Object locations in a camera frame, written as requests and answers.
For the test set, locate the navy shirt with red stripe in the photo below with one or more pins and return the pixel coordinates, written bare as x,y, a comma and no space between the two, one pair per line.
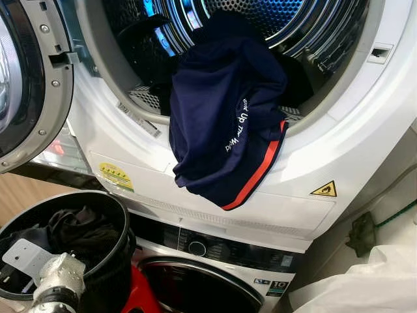
221,124

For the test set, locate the white washing machine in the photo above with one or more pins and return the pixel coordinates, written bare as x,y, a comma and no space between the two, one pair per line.
287,261

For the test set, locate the dark brown crumpled clothes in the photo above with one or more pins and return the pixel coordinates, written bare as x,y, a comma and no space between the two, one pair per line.
81,231

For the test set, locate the white tumble dryer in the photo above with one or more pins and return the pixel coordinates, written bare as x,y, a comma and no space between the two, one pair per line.
339,130

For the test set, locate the yellow triangle warning sticker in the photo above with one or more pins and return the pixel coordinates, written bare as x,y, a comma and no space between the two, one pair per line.
324,190

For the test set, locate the white cloth bag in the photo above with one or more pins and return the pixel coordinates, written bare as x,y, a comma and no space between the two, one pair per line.
365,280

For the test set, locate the black washer control knob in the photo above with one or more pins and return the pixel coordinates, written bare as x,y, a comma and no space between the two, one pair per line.
197,248

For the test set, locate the dark round washer door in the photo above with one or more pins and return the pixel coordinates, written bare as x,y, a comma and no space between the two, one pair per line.
195,287

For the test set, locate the yellow energy label sticker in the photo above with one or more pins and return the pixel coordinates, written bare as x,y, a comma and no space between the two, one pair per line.
116,177

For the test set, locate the red plastic stool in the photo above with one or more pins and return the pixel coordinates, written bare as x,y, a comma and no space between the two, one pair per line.
138,297

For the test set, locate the black round laundry bucket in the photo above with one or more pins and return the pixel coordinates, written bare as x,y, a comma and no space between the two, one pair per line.
120,261

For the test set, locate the silver round dryer door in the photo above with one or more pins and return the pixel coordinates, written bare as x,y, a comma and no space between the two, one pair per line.
49,85

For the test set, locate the dark green wall bracket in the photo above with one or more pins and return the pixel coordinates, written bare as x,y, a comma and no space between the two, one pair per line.
361,235

